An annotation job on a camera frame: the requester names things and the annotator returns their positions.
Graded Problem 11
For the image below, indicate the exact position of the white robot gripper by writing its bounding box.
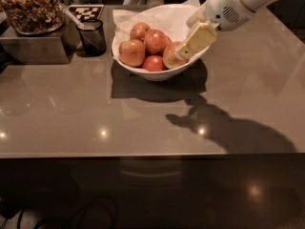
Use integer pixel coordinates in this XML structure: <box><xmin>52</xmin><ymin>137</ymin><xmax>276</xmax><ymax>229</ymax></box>
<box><xmin>174</xmin><ymin>0</ymin><xmax>254</xmax><ymax>60</ymax></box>

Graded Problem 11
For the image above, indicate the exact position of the red-yellow apple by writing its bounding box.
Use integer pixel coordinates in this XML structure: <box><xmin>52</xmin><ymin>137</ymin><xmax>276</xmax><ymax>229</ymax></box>
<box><xmin>163</xmin><ymin>41</ymin><xmax>189</xmax><ymax>69</ymax></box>

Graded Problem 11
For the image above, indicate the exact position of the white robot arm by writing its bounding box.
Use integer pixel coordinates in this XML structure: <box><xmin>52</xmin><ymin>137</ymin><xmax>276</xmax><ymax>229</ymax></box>
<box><xmin>174</xmin><ymin>0</ymin><xmax>278</xmax><ymax>60</ymax></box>

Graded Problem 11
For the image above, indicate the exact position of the white paper bowl liner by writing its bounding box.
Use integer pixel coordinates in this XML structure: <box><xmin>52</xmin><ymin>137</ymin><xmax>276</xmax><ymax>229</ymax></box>
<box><xmin>112</xmin><ymin>0</ymin><xmax>200</xmax><ymax>60</ymax></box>

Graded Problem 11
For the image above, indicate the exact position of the red apple centre top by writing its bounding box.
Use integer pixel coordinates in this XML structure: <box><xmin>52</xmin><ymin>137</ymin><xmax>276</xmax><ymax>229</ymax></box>
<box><xmin>144</xmin><ymin>30</ymin><xmax>172</xmax><ymax>55</ymax></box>

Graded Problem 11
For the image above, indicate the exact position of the red apple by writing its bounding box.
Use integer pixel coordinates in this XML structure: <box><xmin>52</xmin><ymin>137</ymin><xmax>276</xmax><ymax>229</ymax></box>
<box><xmin>142</xmin><ymin>55</ymin><xmax>166</xmax><ymax>72</ymax></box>
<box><xmin>119</xmin><ymin>39</ymin><xmax>146</xmax><ymax>67</ymax></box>
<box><xmin>130</xmin><ymin>22</ymin><xmax>151</xmax><ymax>41</ymax></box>
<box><xmin>144</xmin><ymin>30</ymin><xmax>172</xmax><ymax>55</ymax></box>

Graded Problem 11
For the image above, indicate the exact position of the white ceramic bowl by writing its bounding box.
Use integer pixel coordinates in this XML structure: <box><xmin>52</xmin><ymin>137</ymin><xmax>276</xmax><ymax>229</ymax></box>
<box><xmin>111</xmin><ymin>4</ymin><xmax>216</xmax><ymax>82</ymax></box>

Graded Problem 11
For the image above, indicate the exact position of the red apple front centre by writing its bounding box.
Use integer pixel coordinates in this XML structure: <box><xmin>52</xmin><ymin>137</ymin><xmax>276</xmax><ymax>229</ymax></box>
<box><xmin>142</xmin><ymin>55</ymin><xmax>166</xmax><ymax>72</ymax></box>

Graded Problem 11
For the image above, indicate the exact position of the red apple back left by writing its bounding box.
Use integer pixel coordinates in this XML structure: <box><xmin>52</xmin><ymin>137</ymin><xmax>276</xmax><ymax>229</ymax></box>
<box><xmin>130</xmin><ymin>22</ymin><xmax>151</xmax><ymax>41</ymax></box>

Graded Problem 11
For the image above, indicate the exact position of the red apple front left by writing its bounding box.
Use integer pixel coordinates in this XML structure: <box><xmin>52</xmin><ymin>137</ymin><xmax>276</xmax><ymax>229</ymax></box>
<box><xmin>119</xmin><ymin>39</ymin><xmax>146</xmax><ymax>67</ymax></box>

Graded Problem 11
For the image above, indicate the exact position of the black mesh pen cup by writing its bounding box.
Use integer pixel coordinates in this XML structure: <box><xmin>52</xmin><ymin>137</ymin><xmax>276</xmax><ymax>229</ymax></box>
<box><xmin>77</xmin><ymin>19</ymin><xmax>107</xmax><ymax>56</ymax></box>

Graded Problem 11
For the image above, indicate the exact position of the black white fiducial marker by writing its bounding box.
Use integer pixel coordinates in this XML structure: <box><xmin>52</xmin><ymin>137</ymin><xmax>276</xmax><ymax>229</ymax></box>
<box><xmin>69</xmin><ymin>5</ymin><xmax>104</xmax><ymax>21</ymax></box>

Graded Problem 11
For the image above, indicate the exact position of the white pen in cup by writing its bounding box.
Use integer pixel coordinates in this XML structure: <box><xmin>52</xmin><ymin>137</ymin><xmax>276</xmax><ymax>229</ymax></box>
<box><xmin>59</xmin><ymin>3</ymin><xmax>85</xmax><ymax>30</ymax></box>

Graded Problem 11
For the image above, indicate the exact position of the grey metal box stand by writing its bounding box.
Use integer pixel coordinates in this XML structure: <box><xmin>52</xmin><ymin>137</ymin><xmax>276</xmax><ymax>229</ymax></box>
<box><xmin>0</xmin><ymin>18</ymin><xmax>80</xmax><ymax>65</ymax></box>

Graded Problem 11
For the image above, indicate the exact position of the glass jar of nuts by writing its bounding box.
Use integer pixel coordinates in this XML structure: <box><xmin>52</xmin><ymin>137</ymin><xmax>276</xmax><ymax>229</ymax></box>
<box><xmin>0</xmin><ymin>0</ymin><xmax>65</xmax><ymax>35</ymax></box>

